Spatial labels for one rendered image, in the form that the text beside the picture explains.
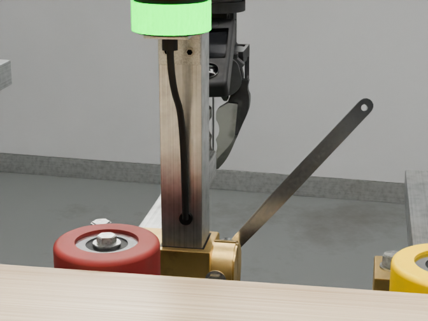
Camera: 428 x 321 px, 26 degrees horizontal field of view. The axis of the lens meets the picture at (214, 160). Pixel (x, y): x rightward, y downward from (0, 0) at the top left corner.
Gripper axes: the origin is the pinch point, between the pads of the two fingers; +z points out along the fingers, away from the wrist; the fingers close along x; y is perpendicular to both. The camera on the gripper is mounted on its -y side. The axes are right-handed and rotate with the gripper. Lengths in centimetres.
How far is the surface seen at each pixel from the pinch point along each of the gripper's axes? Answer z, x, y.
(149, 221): -3.4, 0.7, -31.4
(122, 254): -8, -2, -50
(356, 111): -14.4, -17.9, -30.0
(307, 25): 17, 4, 229
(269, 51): 27, 18, 230
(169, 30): -24, -5, -46
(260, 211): -5.7, -9.9, -33.2
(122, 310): -7, -4, -58
